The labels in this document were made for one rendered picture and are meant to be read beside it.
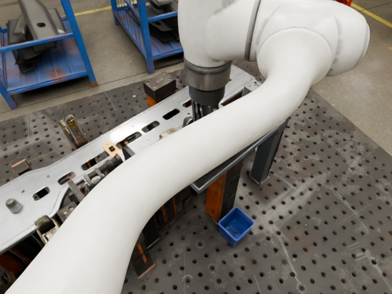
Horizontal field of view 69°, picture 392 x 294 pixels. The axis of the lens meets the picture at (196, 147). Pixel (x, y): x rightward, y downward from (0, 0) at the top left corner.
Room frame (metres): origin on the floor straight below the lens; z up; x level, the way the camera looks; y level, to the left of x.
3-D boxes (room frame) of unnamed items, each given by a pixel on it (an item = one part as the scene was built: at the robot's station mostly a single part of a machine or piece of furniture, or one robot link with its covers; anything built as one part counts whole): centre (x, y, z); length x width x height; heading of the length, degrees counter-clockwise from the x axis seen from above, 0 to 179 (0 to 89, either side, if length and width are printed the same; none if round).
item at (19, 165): (0.58, 0.62, 0.84); 0.11 x 0.08 x 0.29; 43
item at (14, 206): (0.41, 0.55, 1.02); 0.03 x 0.03 x 0.07
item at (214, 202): (0.55, -0.10, 0.92); 0.10 x 0.08 x 0.45; 133
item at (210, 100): (0.47, -0.02, 1.39); 0.08 x 0.07 x 0.09; 25
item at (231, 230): (0.46, -0.15, 0.74); 0.11 x 0.10 x 0.09; 133
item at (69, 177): (0.52, 0.43, 0.84); 0.12 x 0.05 x 0.29; 43
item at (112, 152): (0.64, 0.30, 1.01); 0.08 x 0.04 x 0.01; 43
